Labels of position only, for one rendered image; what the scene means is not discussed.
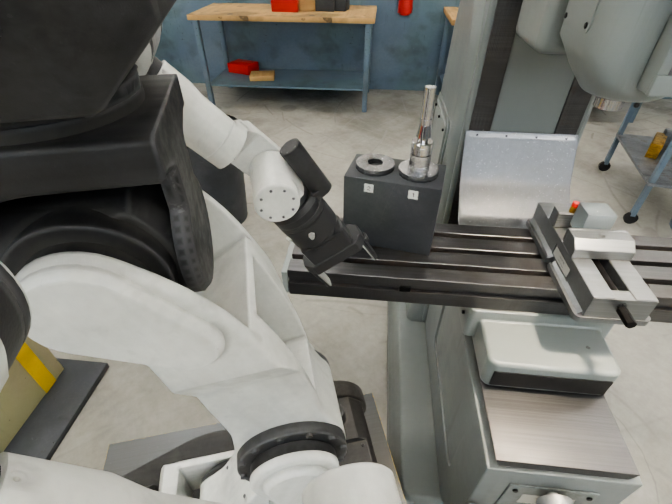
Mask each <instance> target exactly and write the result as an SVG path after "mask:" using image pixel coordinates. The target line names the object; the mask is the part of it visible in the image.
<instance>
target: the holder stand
mask: <svg viewBox="0 0 672 504"><path fill-rule="evenodd" d="M408 164H409V160H402V159H394V158H391V157H389V156H387V155H383V154H375V153H371V154H365V155H364V154H356V156H355V158H354V159H353V161H352V163H351V165H350V166H349V168H348V170H347V172H346V173H345V175H344V197H343V223H344V224H345V225H347V224H352V225H357V226H358V228H359V229H360V230H361V232H362V231H363V232H365V233H366V234H367V236H368V238H369V241H368V243H369V244H370V245H372V246H377V247H383V248H388V249H394V250H399V251H405V252H410V253H416V254H421V255H427V256H429V255H430V250H431V245H432V240H433V235H434V230H435V225H436V220H437V215H438V210H439V206H440V201H441V196H442V191H443V185H444V179H445V173H446V165H440V164H435V163H432V162H430V167H429V170H428V171H427V172H424V173H417V172H413V171H411V170H410V169H409V168H408Z"/></svg>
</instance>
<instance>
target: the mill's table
mask: <svg viewBox="0 0 672 504"><path fill-rule="evenodd" d="M631 237H632V238H633V239H634V240H635V248H636V254H635V255H634V257H633V258H632V260H631V261H630V263H631V264H632V265H633V267H634V268H635V269H636V271H637V272H638V273H639V275H640V276H641V278H642V279H643V280H644V282H645V283H646V284H647V286H648V287H649V288H650V290H651V291H652V292H653V294H654V295H655V296H656V298H657V299H658V301H659V303H658V304H657V306H656V307H655V308H654V309H653V311H652V312H651V313H650V315H649V317H650V318H651V320H650V322H663V323H672V238H669V237H653V236H636V235H631ZM371 247H372V248H373V249H374V251H375V252H376V255H377V257H378V258H377V259H376V260H373V258H372V257H371V256H370V255H369V254H368V253H367V251H366V250H365V249H364V248H363V247H362V249H361V250H360V251H359V252H357V253H355V254H354V255H352V256H350V257H349V258H347V259H345V260H344V261H342V262H340V263H338V264H337V265H335V266H333V267H332V268H330V269H328V270H327V271H325V272H324V273H325V274H326V275H327V276H328V277H329V279H330V281H331V285H332V286H330V287H327V286H326V285H325V284H324V283H322V282H321V281H320V280H319V279H318V278H317V277H315V276H314V275H311V274H309V273H308V270H307V268H305V266H304V262H303V256H304V255H303V253H302V252H301V249H300V248H299V247H297V246H296V245H295V244H294V243H293V242H292V241H291V242H290V245H289V247H288V251H287V255H286V258H285V261H284V264H283V268H282V271H281V275H282V283H283V286H284V288H285V290H286V292H290V294H301V295H314V296H327V297H340V298H353V299H366V300H379V301H392V302H405V303H418V304H430V305H443V306H456V307H469V308H482V309H495V310H508V311H521V312H534V313H547V314H560V315H569V313H568V311H567V309H566V307H565V304H564V302H563V300H562V298H561V296H560V294H559V292H558V290H557V288H556V286H555V284H554V282H553V280H552V278H551V275H550V273H549V271H548V269H547V265H548V263H547V262H544V261H543V259H542V257H541V255H540V253H539V251H538V249H537V246H536V244H535V242H534V240H533V238H532V236H531V234H530V232H529V230H528V229H521V228H505V227H488V226H472V225H455V224H439V223H436V225H435V230H434V235H433V240H432V245H431V250H430V255H429V256H427V255H421V254H416V253H410V252H405V251H399V250H394V249H388V248H383V247H377V246H372V245H371Z"/></svg>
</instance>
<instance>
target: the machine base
mask: <svg viewBox="0 0 672 504"><path fill-rule="evenodd" d="M387 442H388V446H389V449H390V452H391V455H392V459H393V462H394V465H395V469H396V472H397V475H398V478H399V482H400V485H401V488H402V491H403V495H404V498H405V501H406V504H444V503H443V502H442V499H441V494H440V489H439V477H438V466H437V454H436V443H435V432H434V420H433V409H432V398H431V386H430V375H429V364H428V352H427V341H426V329H425V322H416V321H411V320H409V319H408V318H407V310H406V303H405V302H392V301H388V341H387Z"/></svg>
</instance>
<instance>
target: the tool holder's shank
mask: <svg viewBox="0 0 672 504"><path fill-rule="evenodd" d="M436 91H437V86H435V85H425V87H424V95H423V102H422V109H421V116H420V123H419V127H418V130H417V133H416V137H417V138H418V139H417V140H418V141H419V142H421V143H426V142H428V139H429V138H431V122H432V116H433V109H434V103H435V97H436Z"/></svg>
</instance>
